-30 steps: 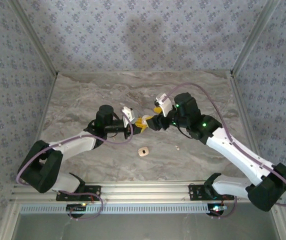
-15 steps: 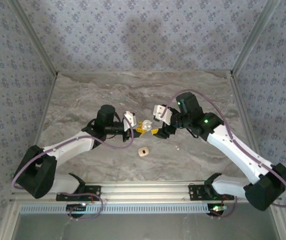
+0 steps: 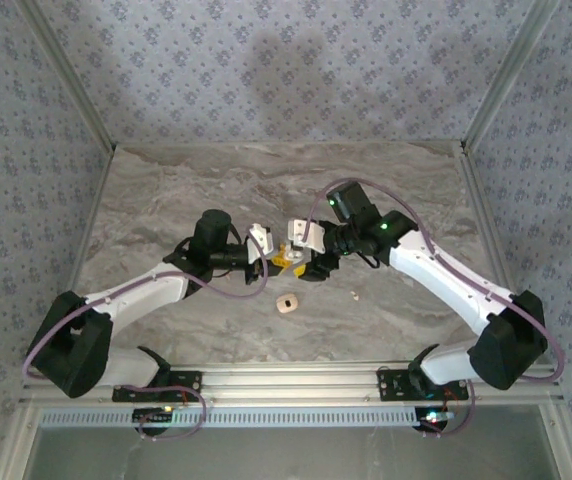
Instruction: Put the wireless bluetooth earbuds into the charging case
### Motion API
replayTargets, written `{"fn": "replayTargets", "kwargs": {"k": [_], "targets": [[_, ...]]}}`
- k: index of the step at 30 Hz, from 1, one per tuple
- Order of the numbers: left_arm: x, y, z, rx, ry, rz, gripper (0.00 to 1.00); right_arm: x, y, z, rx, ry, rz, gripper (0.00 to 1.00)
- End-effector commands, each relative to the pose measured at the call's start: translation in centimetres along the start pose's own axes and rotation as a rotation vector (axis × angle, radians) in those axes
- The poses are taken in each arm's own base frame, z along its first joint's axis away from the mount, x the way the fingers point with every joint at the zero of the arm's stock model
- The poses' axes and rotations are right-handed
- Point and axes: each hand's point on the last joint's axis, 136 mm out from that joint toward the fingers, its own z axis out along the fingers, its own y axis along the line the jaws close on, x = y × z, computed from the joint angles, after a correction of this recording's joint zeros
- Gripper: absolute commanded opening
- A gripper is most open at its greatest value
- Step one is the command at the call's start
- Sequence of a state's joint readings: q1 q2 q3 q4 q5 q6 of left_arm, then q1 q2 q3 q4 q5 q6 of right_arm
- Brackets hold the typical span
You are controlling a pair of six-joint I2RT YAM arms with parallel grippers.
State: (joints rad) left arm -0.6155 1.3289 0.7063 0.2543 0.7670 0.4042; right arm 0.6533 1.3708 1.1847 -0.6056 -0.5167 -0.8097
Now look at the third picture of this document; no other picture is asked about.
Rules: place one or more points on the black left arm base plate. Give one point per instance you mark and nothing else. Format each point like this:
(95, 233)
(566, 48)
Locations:
(186, 382)

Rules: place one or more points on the white round earbud charging case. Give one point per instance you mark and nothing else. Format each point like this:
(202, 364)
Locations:
(294, 255)

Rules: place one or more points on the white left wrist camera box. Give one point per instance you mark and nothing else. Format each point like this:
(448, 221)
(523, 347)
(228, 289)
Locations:
(260, 240)

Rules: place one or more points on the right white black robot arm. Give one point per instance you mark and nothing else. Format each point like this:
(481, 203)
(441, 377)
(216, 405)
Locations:
(446, 285)

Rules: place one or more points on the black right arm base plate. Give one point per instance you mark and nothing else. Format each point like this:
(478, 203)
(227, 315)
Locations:
(391, 385)

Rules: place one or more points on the aluminium table rear rail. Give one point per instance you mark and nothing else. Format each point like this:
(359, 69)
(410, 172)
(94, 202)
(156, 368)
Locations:
(286, 144)

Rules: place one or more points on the grey metal panel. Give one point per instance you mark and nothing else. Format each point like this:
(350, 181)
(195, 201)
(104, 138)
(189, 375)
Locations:
(291, 455)

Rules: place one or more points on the aluminium lower frame post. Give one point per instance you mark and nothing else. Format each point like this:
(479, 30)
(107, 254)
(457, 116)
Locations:
(558, 450)
(16, 450)

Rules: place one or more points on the black controller board with LED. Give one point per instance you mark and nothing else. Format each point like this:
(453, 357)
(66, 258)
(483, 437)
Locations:
(433, 420)
(151, 416)

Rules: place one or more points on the aluminium corner frame post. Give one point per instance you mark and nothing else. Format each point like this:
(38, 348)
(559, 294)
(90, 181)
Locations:
(72, 75)
(508, 75)

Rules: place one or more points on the aluminium mounting rail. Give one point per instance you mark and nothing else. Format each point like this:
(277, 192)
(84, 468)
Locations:
(291, 385)

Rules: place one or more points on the peach earbud charging case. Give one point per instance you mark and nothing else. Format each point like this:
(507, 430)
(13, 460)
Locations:
(286, 303)

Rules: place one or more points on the aluminium table side rail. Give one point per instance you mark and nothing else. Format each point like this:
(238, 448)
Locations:
(100, 192)
(481, 200)

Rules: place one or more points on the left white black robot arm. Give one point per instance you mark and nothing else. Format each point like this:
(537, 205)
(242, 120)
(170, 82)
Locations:
(141, 297)

